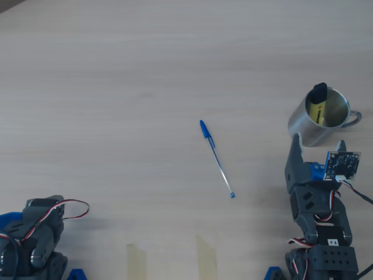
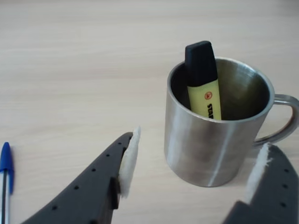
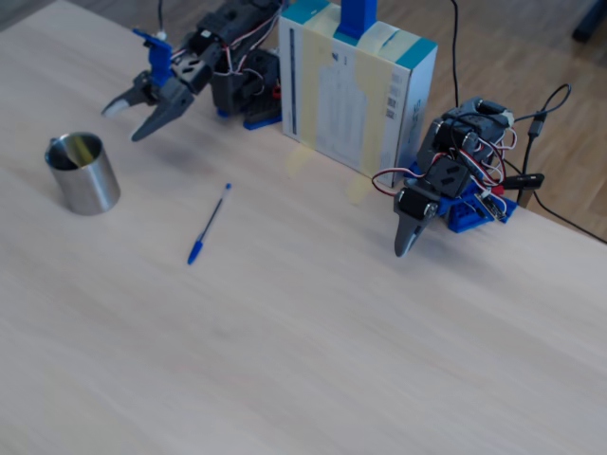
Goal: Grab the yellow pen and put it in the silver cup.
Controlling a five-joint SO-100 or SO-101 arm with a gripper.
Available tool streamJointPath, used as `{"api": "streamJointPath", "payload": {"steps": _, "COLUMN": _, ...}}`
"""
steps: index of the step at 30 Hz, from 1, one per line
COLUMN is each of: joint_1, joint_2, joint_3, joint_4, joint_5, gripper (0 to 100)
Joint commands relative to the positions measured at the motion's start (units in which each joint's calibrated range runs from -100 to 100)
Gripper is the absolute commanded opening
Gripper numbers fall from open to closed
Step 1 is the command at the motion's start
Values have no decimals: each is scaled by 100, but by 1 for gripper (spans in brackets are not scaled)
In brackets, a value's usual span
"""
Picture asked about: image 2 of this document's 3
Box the grey gripper finger with white pad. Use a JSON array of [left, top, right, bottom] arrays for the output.
[[221, 142, 299, 224], [22, 126, 142, 224]]

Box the silver metal cup with handle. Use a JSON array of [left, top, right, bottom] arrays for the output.
[[163, 57, 299, 188]]

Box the yellow highlighter with black cap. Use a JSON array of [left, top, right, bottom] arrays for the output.
[[184, 41, 222, 121]]

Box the clear ballpoint pen blue cap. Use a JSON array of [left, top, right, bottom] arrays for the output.
[[0, 141, 15, 224]]

